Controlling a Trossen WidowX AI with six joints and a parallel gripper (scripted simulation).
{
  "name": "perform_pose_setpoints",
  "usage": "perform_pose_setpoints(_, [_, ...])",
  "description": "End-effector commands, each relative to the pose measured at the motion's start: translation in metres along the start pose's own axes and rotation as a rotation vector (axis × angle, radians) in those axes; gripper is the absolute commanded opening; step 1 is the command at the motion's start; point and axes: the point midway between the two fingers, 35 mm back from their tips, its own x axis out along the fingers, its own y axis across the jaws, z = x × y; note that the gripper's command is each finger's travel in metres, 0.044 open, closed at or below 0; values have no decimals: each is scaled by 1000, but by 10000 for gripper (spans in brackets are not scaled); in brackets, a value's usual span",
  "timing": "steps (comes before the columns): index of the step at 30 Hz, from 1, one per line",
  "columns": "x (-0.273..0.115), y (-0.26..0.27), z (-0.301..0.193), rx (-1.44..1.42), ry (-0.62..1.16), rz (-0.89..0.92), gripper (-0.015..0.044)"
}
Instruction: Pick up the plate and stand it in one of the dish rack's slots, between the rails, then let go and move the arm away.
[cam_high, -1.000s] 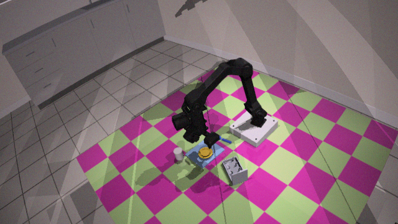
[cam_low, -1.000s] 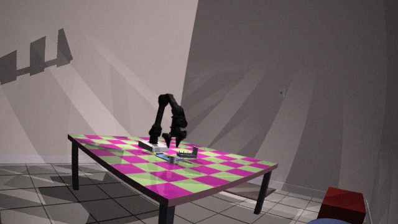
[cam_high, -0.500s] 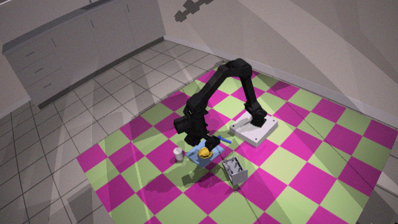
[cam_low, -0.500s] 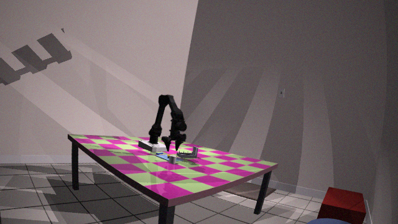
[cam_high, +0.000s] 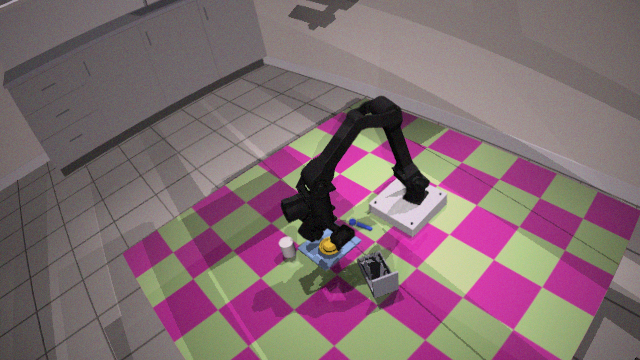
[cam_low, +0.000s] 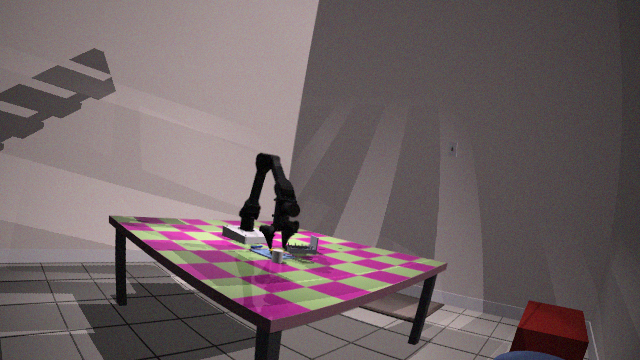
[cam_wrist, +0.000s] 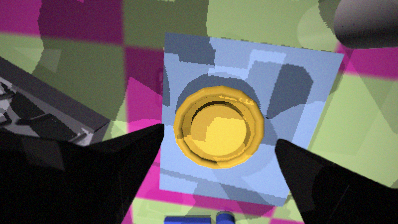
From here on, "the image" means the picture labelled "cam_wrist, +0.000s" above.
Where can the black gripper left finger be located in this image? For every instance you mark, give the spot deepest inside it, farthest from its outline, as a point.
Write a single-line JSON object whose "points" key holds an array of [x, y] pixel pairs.
{"points": [[97, 183]]}

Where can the light blue square mat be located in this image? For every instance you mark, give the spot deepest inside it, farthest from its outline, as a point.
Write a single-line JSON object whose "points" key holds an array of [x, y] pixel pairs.
{"points": [[290, 86]]}

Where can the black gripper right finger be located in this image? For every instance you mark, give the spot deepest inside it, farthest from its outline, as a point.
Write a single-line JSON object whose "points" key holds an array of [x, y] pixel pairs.
{"points": [[327, 193]]}

